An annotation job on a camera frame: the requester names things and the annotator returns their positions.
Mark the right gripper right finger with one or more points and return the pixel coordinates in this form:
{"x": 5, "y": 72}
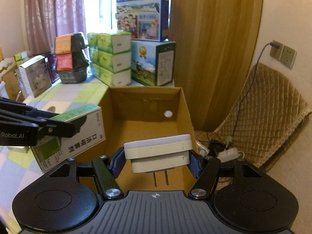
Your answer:
{"x": 205, "y": 171}

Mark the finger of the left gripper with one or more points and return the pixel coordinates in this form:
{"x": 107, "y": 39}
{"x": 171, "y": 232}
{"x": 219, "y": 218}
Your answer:
{"x": 50, "y": 127}

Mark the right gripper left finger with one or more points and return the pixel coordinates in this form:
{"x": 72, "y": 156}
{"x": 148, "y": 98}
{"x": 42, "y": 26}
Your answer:
{"x": 107, "y": 170}

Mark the green white medicine box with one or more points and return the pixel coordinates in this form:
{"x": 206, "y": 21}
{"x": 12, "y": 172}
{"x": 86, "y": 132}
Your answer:
{"x": 89, "y": 131}

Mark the white power strip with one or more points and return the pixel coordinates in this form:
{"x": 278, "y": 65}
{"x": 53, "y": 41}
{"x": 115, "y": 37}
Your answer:
{"x": 223, "y": 156}

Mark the checkered tablecloth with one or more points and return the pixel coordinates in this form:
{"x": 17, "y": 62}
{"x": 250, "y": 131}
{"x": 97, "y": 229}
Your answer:
{"x": 19, "y": 169}

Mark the white appliance box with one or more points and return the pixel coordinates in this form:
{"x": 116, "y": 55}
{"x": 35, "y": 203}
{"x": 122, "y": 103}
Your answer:
{"x": 35, "y": 76}

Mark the brown paper bag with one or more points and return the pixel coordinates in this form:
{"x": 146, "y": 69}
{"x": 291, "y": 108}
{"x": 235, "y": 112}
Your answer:
{"x": 8, "y": 75}

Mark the brown cardboard box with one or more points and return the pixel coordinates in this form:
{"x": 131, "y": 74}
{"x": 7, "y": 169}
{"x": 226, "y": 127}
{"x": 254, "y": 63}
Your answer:
{"x": 138, "y": 113}

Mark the black plastic basket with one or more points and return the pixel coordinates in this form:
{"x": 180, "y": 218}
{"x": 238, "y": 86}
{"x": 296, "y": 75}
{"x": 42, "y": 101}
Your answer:
{"x": 73, "y": 76}

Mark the red black food container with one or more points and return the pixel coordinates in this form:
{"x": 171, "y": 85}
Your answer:
{"x": 71, "y": 61}

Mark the purple box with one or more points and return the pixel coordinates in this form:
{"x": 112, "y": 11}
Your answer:
{"x": 51, "y": 64}

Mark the orange black food container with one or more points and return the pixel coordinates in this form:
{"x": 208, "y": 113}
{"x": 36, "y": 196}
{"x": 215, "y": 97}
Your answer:
{"x": 70, "y": 43}

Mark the quilted brown cushion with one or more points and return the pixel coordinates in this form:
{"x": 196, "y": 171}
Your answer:
{"x": 266, "y": 119}

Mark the green tissue pack stack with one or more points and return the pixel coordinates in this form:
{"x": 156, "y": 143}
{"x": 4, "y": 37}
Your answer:
{"x": 110, "y": 55}

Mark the green blue milk box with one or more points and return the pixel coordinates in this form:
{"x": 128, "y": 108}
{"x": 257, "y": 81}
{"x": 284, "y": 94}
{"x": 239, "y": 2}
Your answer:
{"x": 152, "y": 63}

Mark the purple curtain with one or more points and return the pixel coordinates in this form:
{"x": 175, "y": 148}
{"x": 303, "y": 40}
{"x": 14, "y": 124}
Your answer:
{"x": 47, "y": 19}

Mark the wooden wardrobe panel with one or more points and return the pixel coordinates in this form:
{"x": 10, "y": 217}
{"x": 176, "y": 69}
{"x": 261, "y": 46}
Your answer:
{"x": 215, "y": 41}

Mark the blue milk carton box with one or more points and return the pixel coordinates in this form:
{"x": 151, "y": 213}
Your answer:
{"x": 144, "y": 19}

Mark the wall socket with plug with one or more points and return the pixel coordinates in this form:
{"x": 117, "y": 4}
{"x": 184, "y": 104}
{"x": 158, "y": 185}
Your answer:
{"x": 276, "y": 50}

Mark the empty wall socket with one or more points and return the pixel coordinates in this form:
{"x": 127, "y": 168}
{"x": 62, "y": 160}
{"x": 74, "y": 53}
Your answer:
{"x": 288, "y": 57}

